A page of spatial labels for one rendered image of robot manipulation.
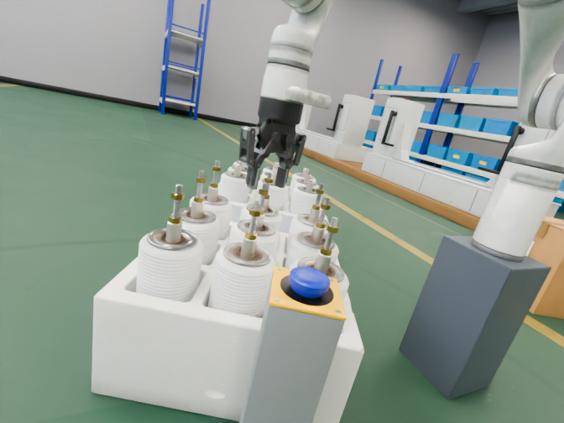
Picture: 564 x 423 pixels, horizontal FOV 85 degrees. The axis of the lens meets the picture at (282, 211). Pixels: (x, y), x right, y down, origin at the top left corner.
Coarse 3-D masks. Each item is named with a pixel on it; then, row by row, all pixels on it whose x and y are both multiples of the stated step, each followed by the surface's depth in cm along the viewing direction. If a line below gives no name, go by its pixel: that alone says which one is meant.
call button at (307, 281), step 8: (296, 272) 30; (304, 272) 30; (312, 272) 31; (320, 272) 31; (296, 280) 29; (304, 280) 29; (312, 280) 29; (320, 280) 29; (328, 280) 30; (296, 288) 29; (304, 288) 28; (312, 288) 28; (320, 288) 29; (328, 288) 30; (312, 296) 29
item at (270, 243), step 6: (234, 228) 58; (234, 234) 57; (240, 234) 57; (276, 234) 60; (234, 240) 58; (240, 240) 57; (258, 240) 56; (264, 240) 57; (270, 240) 57; (276, 240) 59; (264, 246) 57; (270, 246) 58; (276, 246) 59; (270, 252) 58
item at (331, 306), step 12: (276, 276) 32; (288, 276) 32; (276, 288) 30; (288, 288) 30; (336, 288) 32; (276, 300) 28; (288, 300) 28; (300, 300) 28; (312, 300) 29; (324, 300) 29; (336, 300) 30; (312, 312) 27; (324, 312) 27; (336, 312) 28
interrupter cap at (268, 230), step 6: (240, 222) 60; (246, 222) 61; (264, 222) 63; (240, 228) 58; (246, 228) 58; (264, 228) 61; (270, 228) 61; (258, 234) 57; (264, 234) 57; (270, 234) 58
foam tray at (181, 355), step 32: (128, 288) 48; (96, 320) 44; (128, 320) 44; (160, 320) 44; (192, 320) 44; (224, 320) 44; (256, 320) 45; (352, 320) 50; (96, 352) 46; (128, 352) 46; (160, 352) 46; (192, 352) 45; (224, 352) 45; (352, 352) 44; (96, 384) 48; (128, 384) 48; (160, 384) 47; (192, 384) 47; (224, 384) 47; (224, 416) 49; (320, 416) 48
